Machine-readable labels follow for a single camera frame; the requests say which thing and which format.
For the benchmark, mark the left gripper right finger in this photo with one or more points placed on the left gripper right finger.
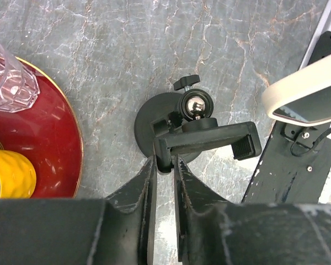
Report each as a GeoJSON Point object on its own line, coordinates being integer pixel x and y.
{"type": "Point", "coordinates": [212, 230]}

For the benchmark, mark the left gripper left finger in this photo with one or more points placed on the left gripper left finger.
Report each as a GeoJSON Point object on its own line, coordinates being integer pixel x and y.
{"type": "Point", "coordinates": [117, 229]}

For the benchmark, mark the black round-base phone stand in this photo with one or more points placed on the black round-base phone stand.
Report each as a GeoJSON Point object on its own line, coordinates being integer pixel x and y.
{"type": "Point", "coordinates": [180, 123]}

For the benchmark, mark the beige case phone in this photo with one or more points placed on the beige case phone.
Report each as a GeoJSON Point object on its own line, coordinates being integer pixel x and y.
{"type": "Point", "coordinates": [302, 98]}

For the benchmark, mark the red round tray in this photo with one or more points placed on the red round tray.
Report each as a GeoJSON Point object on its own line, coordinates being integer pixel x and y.
{"type": "Point", "coordinates": [48, 134]}

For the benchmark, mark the yellow mug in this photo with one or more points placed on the yellow mug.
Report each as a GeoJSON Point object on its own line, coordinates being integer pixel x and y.
{"type": "Point", "coordinates": [17, 175]}

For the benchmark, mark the clear glass cup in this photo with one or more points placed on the clear glass cup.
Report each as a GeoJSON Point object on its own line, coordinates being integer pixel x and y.
{"type": "Point", "coordinates": [19, 88]}

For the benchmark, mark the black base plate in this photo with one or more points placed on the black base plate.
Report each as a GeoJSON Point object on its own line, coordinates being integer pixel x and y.
{"type": "Point", "coordinates": [296, 160]}

